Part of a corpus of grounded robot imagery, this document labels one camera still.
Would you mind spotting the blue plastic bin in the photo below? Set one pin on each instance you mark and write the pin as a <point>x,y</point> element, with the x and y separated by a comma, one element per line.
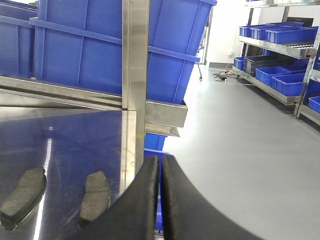
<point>79,43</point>
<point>17,37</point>

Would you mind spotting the right blue plastic bin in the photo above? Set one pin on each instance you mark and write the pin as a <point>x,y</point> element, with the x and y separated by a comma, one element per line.
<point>79,43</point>

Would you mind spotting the blue bin on shelf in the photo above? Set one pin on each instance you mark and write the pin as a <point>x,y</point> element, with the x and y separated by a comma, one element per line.
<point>291,35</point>

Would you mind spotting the left blue plastic bin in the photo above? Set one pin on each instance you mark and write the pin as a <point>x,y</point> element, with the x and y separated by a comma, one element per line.
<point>17,37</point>

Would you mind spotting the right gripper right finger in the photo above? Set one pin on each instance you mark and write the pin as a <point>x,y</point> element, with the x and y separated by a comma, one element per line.
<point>187,215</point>

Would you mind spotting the stainless steel rack frame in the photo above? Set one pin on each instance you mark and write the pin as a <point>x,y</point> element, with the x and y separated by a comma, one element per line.
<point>138,114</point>

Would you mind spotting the background steel shelf rack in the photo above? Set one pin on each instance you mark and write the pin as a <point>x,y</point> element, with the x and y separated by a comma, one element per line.
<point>290,72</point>

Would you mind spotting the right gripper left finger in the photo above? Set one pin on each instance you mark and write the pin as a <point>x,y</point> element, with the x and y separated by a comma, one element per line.
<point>133,214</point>

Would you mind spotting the grey brake pad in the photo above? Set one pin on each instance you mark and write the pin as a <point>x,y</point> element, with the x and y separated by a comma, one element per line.
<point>96,198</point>
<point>24,198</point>

